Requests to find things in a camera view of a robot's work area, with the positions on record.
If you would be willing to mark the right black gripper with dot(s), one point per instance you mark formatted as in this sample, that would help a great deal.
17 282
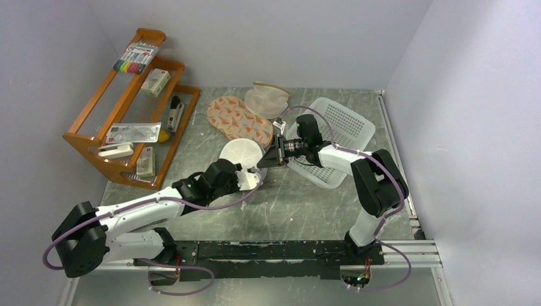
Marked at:
275 155

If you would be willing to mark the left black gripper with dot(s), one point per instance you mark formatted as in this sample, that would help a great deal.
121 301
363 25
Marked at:
240 178

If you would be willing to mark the white mesh laundry bag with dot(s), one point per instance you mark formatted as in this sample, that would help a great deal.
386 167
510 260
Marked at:
242 151

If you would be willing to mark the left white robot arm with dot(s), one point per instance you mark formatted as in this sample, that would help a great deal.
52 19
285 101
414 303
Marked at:
90 236

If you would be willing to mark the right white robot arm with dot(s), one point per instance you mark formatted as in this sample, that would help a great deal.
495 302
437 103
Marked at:
379 184

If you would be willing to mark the beige mesh laundry bag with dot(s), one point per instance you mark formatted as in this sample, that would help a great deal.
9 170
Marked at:
267 100

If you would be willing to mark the floral pink laundry bag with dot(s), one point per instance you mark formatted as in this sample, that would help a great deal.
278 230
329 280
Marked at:
229 115

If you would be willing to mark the white plastic basket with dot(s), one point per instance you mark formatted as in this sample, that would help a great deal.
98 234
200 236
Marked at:
350 130

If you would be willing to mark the yellow triangular eraser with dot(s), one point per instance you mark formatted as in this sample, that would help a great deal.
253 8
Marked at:
163 136

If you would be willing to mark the black grey stapler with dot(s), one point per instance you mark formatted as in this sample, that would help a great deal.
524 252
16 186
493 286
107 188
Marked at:
175 114

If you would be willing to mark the staples box package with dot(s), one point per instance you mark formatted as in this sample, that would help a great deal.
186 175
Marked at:
146 163

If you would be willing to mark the clear ruler set package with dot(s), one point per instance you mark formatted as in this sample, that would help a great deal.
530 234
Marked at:
133 132

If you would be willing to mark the white stapler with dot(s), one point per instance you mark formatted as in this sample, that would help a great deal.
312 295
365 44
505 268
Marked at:
115 151

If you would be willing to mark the orange wooden shelf rack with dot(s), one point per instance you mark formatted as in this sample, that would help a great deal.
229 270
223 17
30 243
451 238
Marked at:
118 99

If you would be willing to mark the small white green box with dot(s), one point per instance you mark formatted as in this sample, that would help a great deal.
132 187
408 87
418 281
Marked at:
155 82

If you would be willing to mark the coloured marker pen set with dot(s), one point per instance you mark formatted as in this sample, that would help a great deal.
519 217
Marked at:
136 57

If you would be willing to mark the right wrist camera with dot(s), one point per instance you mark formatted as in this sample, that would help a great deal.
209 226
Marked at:
280 125

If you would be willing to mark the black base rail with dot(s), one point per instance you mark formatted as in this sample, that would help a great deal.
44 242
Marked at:
243 260

